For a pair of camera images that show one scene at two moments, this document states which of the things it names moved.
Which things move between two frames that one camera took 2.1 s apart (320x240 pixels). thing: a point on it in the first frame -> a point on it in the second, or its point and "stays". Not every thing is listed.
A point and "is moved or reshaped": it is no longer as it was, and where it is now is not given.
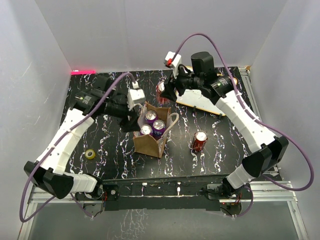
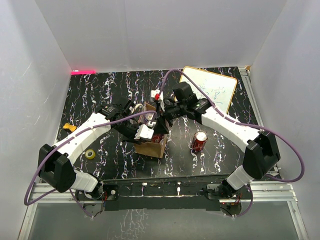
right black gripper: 169,91 -> 160,127
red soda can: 160,99 is moved or reshaped
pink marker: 77,72 stays
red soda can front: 199,139 stays
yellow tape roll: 90,157 stays
